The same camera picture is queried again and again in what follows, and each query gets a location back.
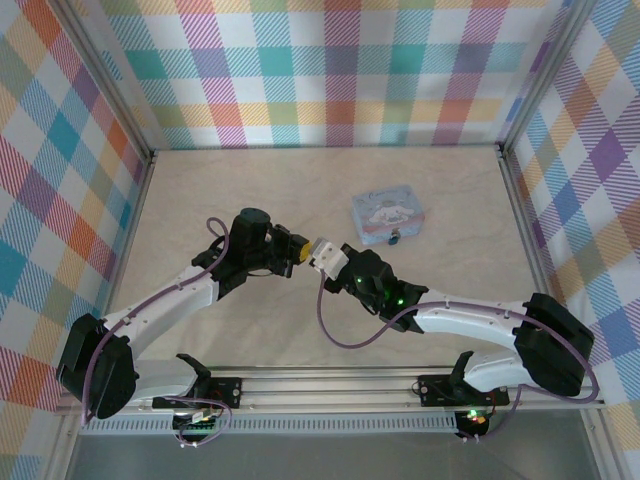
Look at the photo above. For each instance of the small blue padlock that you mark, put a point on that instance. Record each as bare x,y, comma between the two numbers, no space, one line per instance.
395,238

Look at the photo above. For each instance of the pastel cartoon tin box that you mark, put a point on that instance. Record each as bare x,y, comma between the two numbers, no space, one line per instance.
385,212

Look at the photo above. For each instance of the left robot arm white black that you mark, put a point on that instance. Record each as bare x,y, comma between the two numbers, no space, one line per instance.
165,300

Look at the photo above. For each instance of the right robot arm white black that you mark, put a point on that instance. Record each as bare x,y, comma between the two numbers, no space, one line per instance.
465,320

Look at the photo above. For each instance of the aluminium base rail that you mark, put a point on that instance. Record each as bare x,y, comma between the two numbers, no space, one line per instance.
325,390

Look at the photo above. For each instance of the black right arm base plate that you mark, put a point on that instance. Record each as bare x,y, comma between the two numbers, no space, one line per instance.
432,390

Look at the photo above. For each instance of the aluminium side rail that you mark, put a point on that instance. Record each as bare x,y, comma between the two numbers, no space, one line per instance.
125,260
529,225

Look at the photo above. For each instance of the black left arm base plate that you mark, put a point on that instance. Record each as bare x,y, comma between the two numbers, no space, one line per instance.
227,392

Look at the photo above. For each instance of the aluminium frame post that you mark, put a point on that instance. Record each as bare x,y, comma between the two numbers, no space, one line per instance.
107,75
545,75

